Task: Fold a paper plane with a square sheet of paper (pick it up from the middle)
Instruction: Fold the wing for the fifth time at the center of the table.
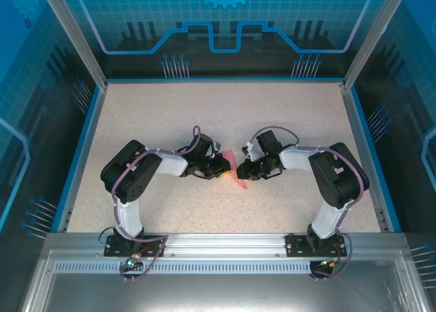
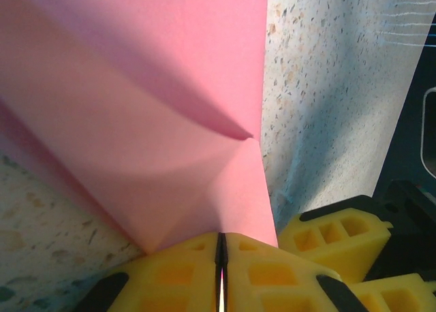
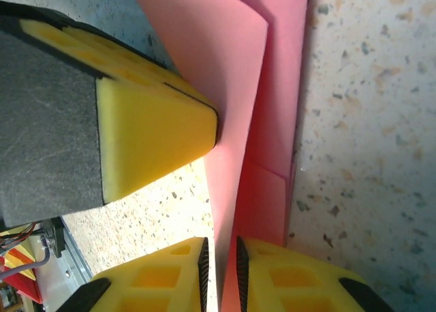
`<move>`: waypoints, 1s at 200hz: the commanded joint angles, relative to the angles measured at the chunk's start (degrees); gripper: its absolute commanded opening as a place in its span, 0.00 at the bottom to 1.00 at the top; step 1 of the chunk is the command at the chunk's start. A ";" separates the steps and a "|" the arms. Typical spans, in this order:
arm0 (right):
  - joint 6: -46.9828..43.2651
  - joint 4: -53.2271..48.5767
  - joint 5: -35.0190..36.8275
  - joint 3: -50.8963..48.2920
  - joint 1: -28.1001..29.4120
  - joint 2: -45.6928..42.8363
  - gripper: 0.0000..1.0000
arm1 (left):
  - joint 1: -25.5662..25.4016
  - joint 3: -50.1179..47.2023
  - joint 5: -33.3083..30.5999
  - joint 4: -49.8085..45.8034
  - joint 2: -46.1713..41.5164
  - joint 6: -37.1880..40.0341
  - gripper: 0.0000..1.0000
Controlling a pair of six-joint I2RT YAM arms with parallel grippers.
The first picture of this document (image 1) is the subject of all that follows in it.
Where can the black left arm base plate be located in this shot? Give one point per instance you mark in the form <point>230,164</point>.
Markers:
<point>112,249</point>

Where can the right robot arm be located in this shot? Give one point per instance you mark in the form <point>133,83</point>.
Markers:
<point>296,158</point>

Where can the aluminium mounting rail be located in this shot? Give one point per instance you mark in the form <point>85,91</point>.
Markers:
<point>221,244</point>

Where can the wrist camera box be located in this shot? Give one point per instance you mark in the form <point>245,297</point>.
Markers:
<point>248,152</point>
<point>216,145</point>

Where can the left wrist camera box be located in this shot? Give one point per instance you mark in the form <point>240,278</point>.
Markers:
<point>216,145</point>

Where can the brass connector with green light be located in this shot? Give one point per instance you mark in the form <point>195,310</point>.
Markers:
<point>329,262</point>
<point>134,259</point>

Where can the aluminium frame post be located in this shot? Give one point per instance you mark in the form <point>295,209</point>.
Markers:
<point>76,36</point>
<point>371,36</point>

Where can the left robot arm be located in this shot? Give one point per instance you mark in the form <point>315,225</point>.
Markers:
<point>173,162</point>

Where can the aluminium side rail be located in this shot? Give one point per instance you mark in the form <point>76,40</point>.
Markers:
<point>363,155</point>

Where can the blue table edge strip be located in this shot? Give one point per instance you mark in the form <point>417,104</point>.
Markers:
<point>221,80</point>
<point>373,155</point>
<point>81,155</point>

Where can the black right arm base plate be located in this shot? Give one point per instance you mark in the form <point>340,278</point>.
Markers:
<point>294,245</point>

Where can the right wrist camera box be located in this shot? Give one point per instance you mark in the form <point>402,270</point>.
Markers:
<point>248,152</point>

